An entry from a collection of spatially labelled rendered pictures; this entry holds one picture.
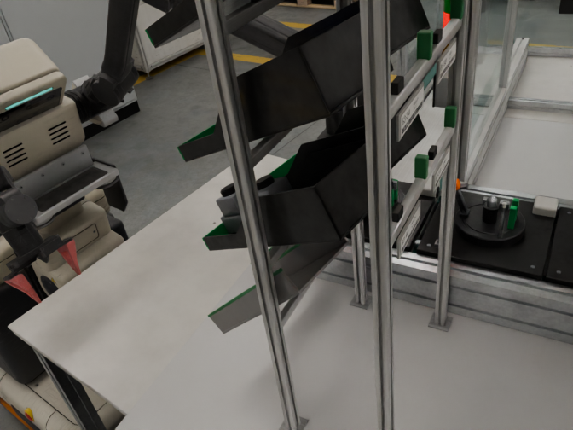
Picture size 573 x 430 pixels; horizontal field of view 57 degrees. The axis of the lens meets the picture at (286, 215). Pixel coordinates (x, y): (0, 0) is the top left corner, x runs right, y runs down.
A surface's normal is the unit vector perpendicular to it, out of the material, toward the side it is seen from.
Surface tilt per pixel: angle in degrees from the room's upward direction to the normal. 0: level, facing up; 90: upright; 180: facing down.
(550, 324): 90
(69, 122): 98
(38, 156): 98
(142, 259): 0
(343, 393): 0
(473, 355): 0
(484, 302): 90
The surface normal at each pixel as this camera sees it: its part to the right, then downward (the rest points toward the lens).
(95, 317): -0.12, -0.81
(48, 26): 0.80, 0.26
